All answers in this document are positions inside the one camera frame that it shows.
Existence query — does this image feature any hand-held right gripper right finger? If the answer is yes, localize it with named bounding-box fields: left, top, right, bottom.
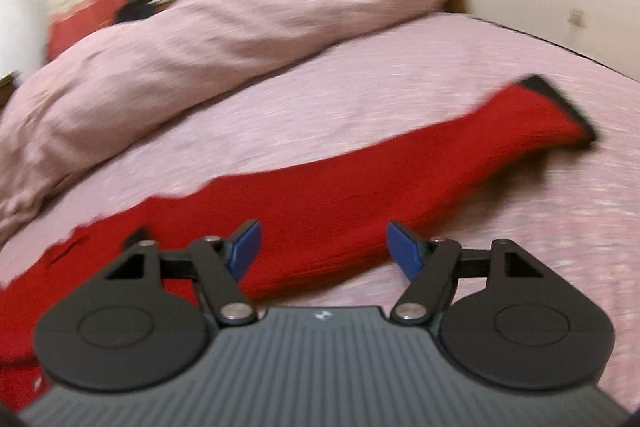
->
left=385, top=220, right=546, bottom=326

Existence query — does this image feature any red knitted sweater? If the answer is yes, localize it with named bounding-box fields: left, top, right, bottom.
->
left=0, top=74, right=599, bottom=414

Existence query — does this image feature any pink floral bed sheet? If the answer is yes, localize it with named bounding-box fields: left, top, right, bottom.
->
left=0, top=12, right=640, bottom=410

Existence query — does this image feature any pink floral duvet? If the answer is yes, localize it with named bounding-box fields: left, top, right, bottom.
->
left=0, top=0, right=456, bottom=249

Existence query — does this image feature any dark cloth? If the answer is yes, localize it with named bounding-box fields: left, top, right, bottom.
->
left=114, top=0, right=168, bottom=26

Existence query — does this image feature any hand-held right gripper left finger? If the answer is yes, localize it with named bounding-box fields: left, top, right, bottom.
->
left=104, top=219, right=264, bottom=326

